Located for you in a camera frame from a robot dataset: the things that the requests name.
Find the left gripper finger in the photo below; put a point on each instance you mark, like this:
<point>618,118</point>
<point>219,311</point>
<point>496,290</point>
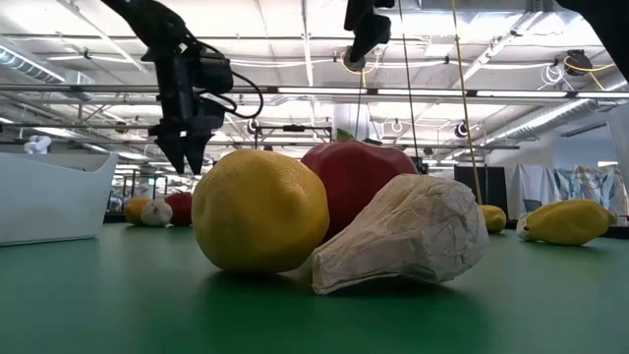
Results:
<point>198,150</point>
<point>174,150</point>

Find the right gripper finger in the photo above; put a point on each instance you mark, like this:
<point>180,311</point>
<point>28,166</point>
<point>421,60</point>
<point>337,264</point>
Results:
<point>372,34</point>
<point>358,12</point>

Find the white garlic bulb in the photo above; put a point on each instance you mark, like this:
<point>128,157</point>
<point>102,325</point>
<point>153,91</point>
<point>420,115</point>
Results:
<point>522,228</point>
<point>157,214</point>
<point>408,231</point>

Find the yellow lemon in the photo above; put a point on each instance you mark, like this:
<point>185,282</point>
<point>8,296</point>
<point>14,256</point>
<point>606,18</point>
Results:
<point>565,223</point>
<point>255,211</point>
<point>494,219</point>

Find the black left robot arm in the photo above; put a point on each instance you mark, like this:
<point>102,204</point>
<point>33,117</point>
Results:
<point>147,22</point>

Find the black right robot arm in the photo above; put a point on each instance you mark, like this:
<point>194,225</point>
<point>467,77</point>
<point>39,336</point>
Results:
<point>604,24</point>

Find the small orange fruit far left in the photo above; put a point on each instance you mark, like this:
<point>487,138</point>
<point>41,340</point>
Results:
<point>133,211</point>

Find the white building column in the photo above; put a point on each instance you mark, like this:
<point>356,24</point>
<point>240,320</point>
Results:
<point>351,120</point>

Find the black round hanging lamp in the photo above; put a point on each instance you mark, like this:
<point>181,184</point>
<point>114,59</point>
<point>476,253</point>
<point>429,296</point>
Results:
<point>460,129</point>

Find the white plastic basket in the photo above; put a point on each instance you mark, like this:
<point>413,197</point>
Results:
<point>49,201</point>

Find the white hanging cloth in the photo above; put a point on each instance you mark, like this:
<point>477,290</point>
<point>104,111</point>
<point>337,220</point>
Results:
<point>521,182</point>

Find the grey office chair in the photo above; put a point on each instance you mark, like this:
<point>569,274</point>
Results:
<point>531,204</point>

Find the patterned hanging cloth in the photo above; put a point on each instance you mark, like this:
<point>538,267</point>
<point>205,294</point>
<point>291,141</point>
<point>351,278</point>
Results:
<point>585,182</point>

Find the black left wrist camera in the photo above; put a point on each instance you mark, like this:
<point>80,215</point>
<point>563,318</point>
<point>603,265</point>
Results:
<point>215,73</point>

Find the black metal stand frame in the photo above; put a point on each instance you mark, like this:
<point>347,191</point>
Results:
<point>295,128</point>

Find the silver ventilation duct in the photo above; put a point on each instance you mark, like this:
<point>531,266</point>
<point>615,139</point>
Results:
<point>29,66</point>
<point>555,120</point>

